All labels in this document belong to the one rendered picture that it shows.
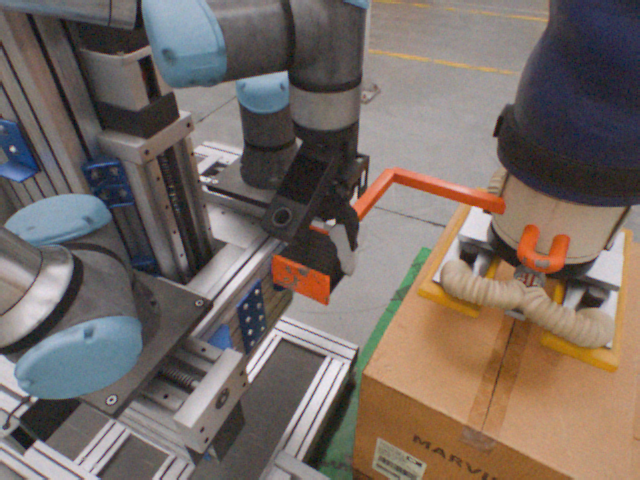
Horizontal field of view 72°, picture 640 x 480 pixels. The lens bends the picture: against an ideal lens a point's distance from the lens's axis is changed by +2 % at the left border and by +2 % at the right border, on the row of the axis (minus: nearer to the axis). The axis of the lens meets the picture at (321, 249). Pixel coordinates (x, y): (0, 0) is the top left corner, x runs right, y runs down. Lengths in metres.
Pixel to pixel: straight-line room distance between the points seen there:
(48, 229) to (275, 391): 1.14
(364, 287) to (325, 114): 1.76
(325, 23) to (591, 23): 0.29
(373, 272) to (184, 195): 1.49
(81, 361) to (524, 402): 0.63
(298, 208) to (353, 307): 1.63
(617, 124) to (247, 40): 0.41
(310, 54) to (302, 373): 1.33
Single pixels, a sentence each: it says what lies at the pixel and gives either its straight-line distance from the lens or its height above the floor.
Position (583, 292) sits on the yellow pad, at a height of 1.08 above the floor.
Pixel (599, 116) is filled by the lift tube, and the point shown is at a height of 1.37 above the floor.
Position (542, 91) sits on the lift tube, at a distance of 0.62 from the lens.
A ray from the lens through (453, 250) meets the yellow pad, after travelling 0.80.
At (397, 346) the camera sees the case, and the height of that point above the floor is 0.94.
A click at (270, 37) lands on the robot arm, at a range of 0.40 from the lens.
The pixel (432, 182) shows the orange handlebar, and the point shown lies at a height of 1.19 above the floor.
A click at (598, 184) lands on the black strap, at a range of 0.63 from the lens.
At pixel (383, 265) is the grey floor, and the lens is 2.28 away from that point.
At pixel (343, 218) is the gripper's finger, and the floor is 1.28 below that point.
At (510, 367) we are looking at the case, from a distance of 0.84.
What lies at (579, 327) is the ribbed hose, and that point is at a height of 1.14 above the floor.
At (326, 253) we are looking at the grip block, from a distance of 0.57.
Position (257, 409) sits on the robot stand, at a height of 0.21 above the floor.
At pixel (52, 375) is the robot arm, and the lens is 0.52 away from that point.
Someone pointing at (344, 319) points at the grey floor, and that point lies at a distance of 2.03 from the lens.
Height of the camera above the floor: 1.60
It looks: 43 degrees down
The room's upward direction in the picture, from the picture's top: straight up
